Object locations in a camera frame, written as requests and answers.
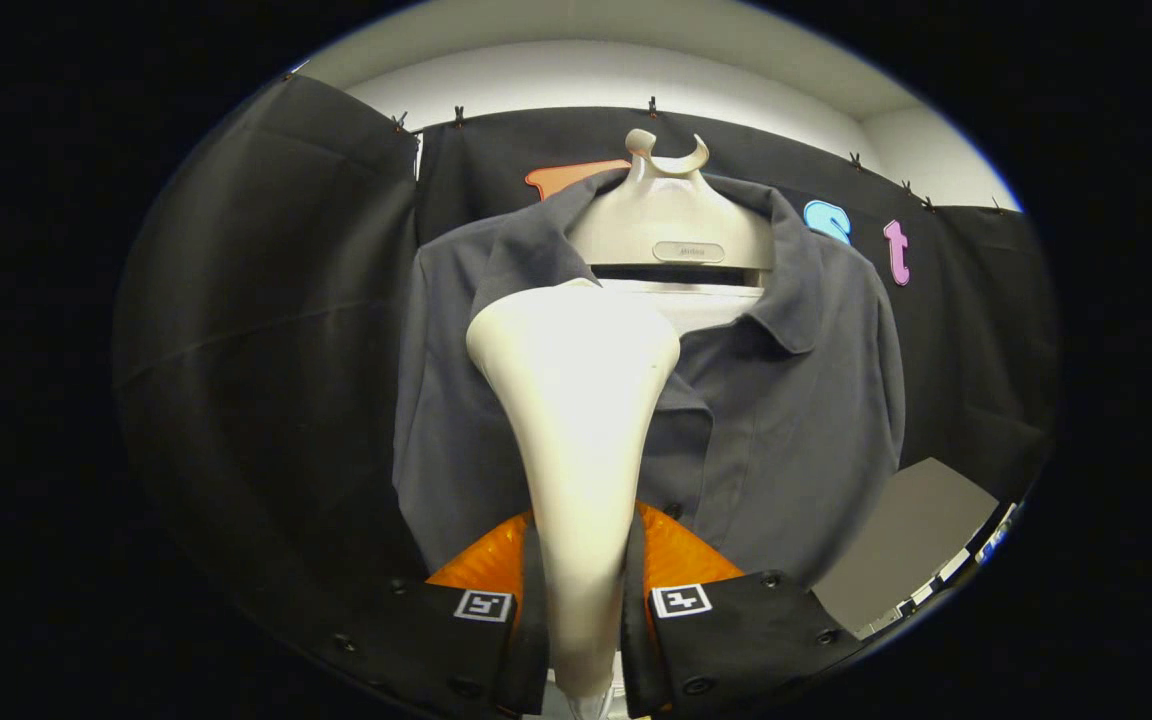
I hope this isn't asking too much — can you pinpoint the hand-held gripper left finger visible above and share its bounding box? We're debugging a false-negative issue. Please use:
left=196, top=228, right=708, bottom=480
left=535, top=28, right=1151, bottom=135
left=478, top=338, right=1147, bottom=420
left=311, top=510, right=549, bottom=719

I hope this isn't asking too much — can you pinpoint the white garment steamer head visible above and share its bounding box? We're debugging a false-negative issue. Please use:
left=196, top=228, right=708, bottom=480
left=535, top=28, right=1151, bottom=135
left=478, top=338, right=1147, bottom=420
left=466, top=280, right=683, bottom=701

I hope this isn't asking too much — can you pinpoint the row of black clips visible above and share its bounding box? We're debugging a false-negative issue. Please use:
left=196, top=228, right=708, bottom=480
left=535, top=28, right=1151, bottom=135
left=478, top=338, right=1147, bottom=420
left=281, top=70, right=1007, bottom=216

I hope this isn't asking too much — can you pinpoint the clear garment steamer hose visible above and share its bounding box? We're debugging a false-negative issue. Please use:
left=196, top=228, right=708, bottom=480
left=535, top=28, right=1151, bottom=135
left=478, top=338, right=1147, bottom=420
left=561, top=690, right=619, bottom=720

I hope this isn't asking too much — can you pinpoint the cream clothes hanger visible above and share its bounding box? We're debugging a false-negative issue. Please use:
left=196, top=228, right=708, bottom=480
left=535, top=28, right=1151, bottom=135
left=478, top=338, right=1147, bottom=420
left=566, top=128, right=777, bottom=336

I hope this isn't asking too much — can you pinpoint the dark grey collared shirt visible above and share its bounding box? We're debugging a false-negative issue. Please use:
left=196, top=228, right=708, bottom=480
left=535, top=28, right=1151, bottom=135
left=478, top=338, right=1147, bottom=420
left=393, top=168, right=907, bottom=587

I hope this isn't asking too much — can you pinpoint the grey cabinet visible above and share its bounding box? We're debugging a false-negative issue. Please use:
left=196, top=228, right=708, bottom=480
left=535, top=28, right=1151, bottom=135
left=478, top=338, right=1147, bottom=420
left=811, top=457, right=1000, bottom=641

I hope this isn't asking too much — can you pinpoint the white desk clutter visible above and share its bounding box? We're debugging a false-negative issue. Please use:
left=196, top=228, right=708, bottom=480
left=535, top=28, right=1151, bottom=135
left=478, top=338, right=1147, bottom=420
left=894, top=500, right=1023, bottom=623

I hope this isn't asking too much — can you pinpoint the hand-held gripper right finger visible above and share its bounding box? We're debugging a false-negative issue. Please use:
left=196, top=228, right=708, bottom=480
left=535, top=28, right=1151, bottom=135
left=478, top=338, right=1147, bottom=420
left=621, top=503, right=872, bottom=719

